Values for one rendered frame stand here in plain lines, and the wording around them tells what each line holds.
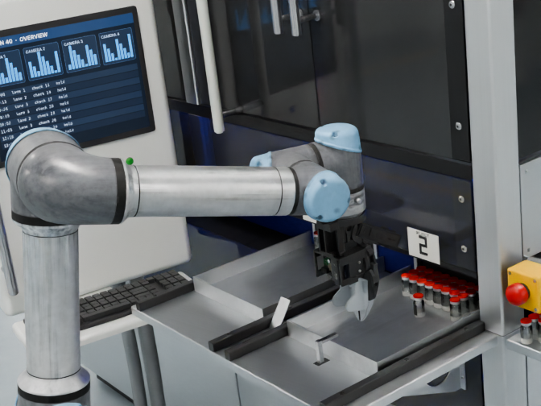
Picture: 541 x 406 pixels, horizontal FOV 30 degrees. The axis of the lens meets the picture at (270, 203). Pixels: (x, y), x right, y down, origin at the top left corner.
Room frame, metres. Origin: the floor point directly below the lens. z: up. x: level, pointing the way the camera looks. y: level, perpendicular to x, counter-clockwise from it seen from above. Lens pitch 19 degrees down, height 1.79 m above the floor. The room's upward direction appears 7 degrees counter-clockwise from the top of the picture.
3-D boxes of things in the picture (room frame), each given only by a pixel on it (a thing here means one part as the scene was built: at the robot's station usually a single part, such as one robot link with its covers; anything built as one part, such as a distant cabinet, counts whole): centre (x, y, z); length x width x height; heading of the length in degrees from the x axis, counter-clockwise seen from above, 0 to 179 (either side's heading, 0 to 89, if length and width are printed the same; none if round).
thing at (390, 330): (1.80, -0.22, 0.90); 0.34 x 0.26 x 0.04; 125
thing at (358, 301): (1.63, -0.13, 1.02); 0.06 x 0.03 x 0.09; 125
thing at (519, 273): (1.66, -0.46, 0.99); 0.08 x 0.07 x 0.07; 125
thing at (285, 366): (1.89, -0.06, 0.87); 0.70 x 0.48 x 0.02; 35
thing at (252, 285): (2.07, -0.02, 0.90); 0.34 x 0.26 x 0.04; 125
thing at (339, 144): (1.64, -0.12, 1.28); 0.09 x 0.08 x 0.11; 109
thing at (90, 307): (2.21, 0.41, 0.82); 0.40 x 0.14 x 0.02; 116
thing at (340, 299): (1.65, -0.11, 1.02); 0.06 x 0.03 x 0.09; 125
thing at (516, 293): (1.63, -0.42, 0.99); 0.04 x 0.04 x 0.04; 35
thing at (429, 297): (1.86, -0.31, 0.90); 0.18 x 0.02 x 0.05; 35
